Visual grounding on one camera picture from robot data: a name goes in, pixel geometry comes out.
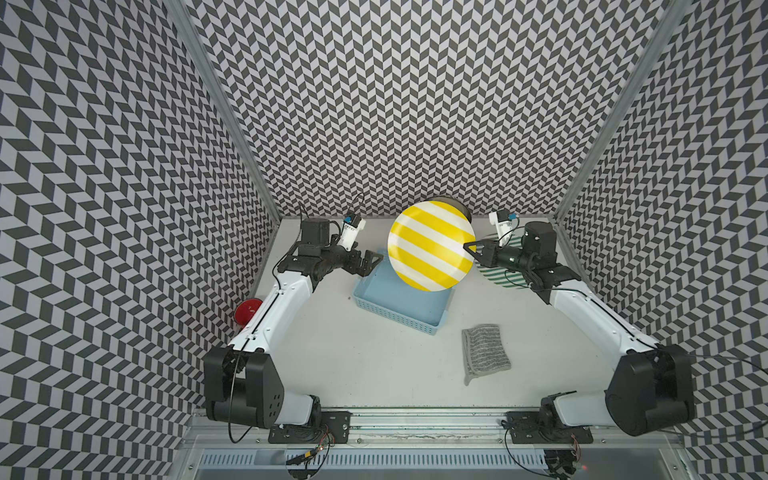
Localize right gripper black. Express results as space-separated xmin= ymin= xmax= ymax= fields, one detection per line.
xmin=462 ymin=238 xmax=534 ymax=273

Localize green striped plate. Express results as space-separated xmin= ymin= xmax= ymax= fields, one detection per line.
xmin=475 ymin=233 xmax=528 ymax=289

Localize yellow striped plate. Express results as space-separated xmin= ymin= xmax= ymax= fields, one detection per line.
xmin=387 ymin=200 xmax=476 ymax=292

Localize grey knitted dish cloth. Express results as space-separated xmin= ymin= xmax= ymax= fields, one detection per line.
xmin=461 ymin=324 xmax=512 ymax=386

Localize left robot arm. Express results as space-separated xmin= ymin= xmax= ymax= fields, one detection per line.
xmin=203 ymin=243 xmax=383 ymax=429

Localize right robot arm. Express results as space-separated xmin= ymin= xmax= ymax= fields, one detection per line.
xmin=463 ymin=221 xmax=696 ymax=437

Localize light blue plastic basket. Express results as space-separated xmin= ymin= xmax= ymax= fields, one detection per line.
xmin=352 ymin=249 xmax=453 ymax=336

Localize red round object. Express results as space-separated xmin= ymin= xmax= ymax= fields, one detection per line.
xmin=234 ymin=298 xmax=263 ymax=327

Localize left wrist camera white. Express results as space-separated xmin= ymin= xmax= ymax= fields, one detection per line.
xmin=337 ymin=212 xmax=366 ymax=251

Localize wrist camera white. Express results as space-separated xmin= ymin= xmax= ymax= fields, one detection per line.
xmin=337 ymin=212 xmax=366 ymax=251
xmin=489 ymin=209 xmax=520 ymax=247

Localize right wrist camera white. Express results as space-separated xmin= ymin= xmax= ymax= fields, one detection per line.
xmin=489 ymin=209 xmax=520 ymax=247

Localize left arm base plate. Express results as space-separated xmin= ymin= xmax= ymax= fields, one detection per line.
xmin=268 ymin=410 xmax=352 ymax=445

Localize aluminium mounting rail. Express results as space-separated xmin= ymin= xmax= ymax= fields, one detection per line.
xmin=182 ymin=407 xmax=676 ymax=450

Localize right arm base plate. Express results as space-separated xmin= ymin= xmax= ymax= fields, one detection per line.
xmin=501 ymin=411 xmax=594 ymax=446

